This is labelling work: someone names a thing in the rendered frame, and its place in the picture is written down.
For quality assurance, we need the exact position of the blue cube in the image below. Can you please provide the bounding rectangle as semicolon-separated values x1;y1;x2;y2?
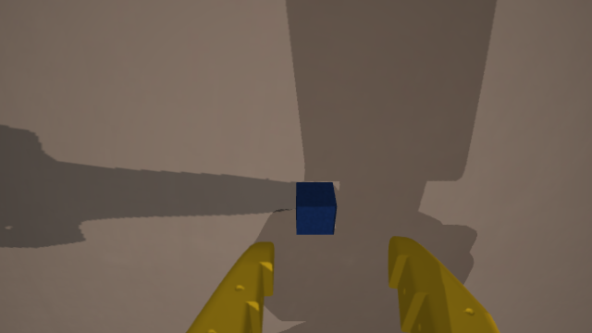
296;182;337;235

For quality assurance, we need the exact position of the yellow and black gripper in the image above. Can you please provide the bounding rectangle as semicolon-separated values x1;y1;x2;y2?
186;236;500;333

